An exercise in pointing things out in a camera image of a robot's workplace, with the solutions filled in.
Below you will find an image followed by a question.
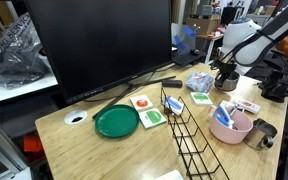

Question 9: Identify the white box with blue text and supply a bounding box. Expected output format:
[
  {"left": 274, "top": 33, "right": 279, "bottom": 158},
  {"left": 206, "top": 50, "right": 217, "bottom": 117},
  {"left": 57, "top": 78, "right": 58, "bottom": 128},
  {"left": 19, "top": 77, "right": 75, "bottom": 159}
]
[{"left": 152, "top": 169, "right": 184, "bottom": 180}]

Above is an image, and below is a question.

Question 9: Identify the green plate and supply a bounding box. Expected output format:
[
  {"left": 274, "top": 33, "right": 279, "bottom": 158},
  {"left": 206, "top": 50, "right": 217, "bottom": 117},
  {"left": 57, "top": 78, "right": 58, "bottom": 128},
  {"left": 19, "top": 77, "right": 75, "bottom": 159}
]
[{"left": 94, "top": 104, "right": 141, "bottom": 139}]

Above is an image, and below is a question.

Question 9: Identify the black monitor stand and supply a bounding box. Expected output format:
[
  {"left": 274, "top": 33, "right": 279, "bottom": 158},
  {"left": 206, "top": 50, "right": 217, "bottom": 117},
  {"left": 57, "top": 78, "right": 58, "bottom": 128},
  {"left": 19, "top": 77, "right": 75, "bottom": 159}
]
[{"left": 92, "top": 75, "right": 177, "bottom": 120}]

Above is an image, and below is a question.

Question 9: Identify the silver metal bowl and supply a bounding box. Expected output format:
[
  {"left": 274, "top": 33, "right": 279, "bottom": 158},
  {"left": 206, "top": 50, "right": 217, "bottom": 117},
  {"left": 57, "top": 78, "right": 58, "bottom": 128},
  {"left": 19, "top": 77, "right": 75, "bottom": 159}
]
[{"left": 214, "top": 70, "right": 241, "bottom": 92}]

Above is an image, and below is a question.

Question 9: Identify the black wire rack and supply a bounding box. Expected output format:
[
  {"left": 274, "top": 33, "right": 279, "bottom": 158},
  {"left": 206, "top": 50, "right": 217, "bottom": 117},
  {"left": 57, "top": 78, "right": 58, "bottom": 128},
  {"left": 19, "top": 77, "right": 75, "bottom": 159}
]
[{"left": 159, "top": 87, "right": 231, "bottom": 180}]

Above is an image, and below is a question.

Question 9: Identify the white box with green print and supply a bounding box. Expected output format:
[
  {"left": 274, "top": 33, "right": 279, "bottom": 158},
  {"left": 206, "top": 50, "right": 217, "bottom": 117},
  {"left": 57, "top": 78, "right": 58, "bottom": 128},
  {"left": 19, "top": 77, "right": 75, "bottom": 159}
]
[{"left": 138, "top": 107, "right": 168, "bottom": 130}]

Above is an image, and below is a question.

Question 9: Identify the silver spoon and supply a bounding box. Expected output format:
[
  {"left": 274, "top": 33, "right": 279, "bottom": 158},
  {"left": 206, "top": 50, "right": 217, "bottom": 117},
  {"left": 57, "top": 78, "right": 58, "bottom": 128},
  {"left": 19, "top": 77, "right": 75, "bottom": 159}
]
[{"left": 228, "top": 103, "right": 247, "bottom": 118}]

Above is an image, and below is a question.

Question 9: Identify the black camera stand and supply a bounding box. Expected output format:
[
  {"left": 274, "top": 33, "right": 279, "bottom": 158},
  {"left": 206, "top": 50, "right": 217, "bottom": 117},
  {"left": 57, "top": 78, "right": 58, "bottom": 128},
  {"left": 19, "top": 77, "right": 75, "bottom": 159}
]
[{"left": 257, "top": 68, "right": 288, "bottom": 104}]

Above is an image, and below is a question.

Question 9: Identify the blue plastic packet bag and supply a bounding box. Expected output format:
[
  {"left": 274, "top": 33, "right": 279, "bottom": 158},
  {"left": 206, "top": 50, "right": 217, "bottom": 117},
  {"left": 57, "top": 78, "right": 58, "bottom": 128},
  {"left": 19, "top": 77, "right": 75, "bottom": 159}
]
[{"left": 185, "top": 71, "right": 216, "bottom": 94}]

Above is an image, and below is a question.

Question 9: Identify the clear sheet with blue tape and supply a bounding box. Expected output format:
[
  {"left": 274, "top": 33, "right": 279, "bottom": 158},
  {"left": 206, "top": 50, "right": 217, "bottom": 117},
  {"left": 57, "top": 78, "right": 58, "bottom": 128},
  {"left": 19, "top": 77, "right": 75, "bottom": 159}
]
[{"left": 172, "top": 24, "right": 198, "bottom": 56}]

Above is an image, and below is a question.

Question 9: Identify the grey printed plastic bag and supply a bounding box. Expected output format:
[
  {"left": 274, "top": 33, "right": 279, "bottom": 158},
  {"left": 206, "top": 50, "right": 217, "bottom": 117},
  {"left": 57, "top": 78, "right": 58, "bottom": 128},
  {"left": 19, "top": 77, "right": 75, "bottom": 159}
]
[{"left": 0, "top": 12, "right": 53, "bottom": 90}]

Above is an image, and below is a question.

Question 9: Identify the large black monitor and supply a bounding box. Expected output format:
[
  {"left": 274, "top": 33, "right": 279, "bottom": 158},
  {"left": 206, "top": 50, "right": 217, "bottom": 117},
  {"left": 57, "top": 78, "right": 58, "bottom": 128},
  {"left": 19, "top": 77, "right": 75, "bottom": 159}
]
[{"left": 23, "top": 0, "right": 173, "bottom": 105}]

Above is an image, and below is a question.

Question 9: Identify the white box with blue stripe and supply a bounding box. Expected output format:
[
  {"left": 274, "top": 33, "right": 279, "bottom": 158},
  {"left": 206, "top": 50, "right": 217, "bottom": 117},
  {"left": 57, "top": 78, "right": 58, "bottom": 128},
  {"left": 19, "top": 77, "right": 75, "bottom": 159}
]
[{"left": 163, "top": 95, "right": 185, "bottom": 117}]

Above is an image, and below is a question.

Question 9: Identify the black keyboard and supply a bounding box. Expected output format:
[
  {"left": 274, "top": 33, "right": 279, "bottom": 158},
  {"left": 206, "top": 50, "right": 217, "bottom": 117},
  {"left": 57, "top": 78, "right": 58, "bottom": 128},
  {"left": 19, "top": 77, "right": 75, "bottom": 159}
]
[{"left": 171, "top": 49, "right": 208, "bottom": 67}]

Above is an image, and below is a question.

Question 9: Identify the cardboard box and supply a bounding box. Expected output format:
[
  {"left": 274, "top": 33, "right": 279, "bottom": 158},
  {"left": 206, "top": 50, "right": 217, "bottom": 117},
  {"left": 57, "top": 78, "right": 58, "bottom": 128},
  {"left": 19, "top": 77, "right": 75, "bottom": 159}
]
[{"left": 186, "top": 16, "right": 222, "bottom": 37}]

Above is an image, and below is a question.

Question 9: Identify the white box with orange print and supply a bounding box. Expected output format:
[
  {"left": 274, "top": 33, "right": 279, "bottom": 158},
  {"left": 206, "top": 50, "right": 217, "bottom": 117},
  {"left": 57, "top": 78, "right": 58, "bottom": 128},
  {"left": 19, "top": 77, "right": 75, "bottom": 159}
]
[{"left": 129, "top": 94, "right": 154, "bottom": 112}]

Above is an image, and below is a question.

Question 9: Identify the black background screen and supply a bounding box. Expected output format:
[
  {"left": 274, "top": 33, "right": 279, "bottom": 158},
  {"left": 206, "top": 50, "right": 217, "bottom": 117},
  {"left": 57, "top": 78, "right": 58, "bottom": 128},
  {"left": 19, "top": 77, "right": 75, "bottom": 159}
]
[{"left": 221, "top": 5, "right": 243, "bottom": 28}]

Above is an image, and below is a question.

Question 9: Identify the grey metal frame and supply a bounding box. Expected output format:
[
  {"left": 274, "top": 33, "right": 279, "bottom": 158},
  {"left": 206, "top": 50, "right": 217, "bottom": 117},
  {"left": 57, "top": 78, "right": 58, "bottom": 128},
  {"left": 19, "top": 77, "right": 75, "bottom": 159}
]
[{"left": 0, "top": 109, "right": 30, "bottom": 180}]

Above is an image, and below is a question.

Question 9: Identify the small black box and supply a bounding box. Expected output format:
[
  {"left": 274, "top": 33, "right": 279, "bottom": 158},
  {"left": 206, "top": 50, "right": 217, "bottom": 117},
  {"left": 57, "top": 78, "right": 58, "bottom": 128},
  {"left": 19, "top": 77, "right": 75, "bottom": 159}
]
[{"left": 161, "top": 79, "right": 184, "bottom": 89}]

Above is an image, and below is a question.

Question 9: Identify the pink bowl with handle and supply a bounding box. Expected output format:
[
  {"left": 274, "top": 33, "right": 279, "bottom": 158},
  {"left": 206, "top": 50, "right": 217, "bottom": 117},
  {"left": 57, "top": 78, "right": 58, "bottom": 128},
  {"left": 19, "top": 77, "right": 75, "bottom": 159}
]
[{"left": 208, "top": 105, "right": 254, "bottom": 145}]

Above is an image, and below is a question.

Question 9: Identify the white side table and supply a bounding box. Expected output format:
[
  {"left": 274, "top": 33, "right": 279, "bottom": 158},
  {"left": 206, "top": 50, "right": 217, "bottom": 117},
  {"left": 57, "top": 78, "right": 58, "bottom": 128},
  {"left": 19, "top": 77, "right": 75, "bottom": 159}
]
[{"left": 197, "top": 33, "right": 226, "bottom": 65}]

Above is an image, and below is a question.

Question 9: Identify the blue and white tube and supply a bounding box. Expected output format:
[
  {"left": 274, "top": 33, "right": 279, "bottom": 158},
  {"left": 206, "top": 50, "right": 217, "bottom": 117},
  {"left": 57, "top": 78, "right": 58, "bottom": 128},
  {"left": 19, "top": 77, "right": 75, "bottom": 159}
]
[{"left": 213, "top": 104, "right": 236, "bottom": 129}]

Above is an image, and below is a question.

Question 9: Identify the white desk cable grommet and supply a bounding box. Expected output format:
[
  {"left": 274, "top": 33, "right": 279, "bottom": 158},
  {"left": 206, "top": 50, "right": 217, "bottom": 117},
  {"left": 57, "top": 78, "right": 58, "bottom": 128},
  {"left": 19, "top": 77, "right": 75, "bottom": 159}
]
[{"left": 63, "top": 109, "right": 88, "bottom": 126}]

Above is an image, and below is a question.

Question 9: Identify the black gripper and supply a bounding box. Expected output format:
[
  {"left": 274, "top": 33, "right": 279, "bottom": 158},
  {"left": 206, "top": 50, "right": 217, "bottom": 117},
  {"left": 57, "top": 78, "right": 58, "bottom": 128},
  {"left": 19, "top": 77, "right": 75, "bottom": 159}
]
[{"left": 217, "top": 61, "right": 238, "bottom": 85}]

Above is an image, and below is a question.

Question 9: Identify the white box with green label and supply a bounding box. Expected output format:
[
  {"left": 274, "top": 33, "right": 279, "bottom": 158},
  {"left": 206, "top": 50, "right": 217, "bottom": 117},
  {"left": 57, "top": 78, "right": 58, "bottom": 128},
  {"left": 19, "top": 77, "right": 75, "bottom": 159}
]
[{"left": 190, "top": 91, "right": 214, "bottom": 107}]

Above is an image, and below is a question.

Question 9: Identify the silver metal pitcher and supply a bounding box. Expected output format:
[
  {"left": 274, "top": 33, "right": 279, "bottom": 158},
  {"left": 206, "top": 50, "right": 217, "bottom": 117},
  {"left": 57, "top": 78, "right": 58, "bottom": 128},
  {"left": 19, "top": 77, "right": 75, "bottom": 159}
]
[{"left": 243, "top": 118, "right": 278, "bottom": 150}]

